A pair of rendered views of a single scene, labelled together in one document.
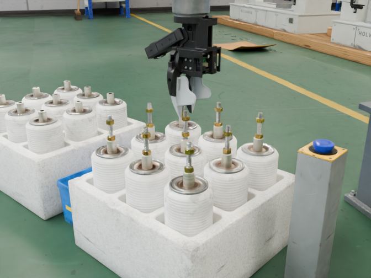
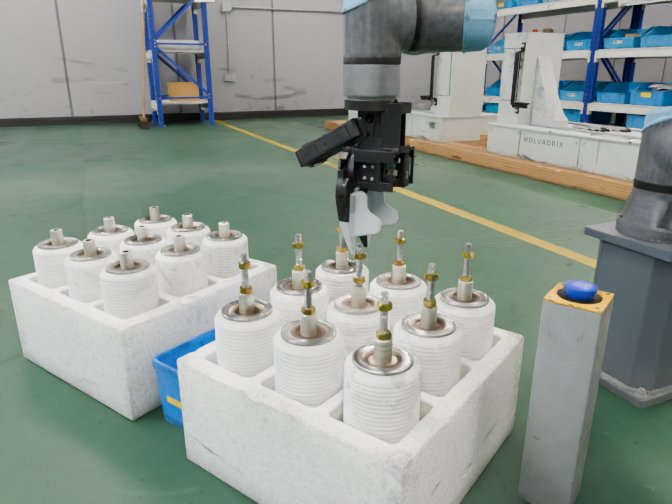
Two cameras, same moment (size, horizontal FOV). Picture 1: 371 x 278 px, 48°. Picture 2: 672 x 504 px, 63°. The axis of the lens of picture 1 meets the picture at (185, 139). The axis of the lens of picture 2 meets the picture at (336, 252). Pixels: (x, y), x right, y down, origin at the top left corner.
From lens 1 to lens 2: 0.17 m
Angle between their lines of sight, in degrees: 6
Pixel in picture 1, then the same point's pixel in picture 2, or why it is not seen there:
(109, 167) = (245, 336)
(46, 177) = (135, 354)
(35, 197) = (117, 385)
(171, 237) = (364, 446)
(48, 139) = (136, 294)
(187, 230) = (386, 432)
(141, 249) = (307, 465)
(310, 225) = (564, 411)
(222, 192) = (427, 366)
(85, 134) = (190, 284)
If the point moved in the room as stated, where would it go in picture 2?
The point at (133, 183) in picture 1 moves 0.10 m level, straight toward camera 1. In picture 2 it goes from (291, 360) to (306, 404)
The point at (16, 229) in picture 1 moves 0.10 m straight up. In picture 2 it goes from (88, 439) to (79, 387)
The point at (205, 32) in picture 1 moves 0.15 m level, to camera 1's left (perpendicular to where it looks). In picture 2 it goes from (396, 123) to (278, 124)
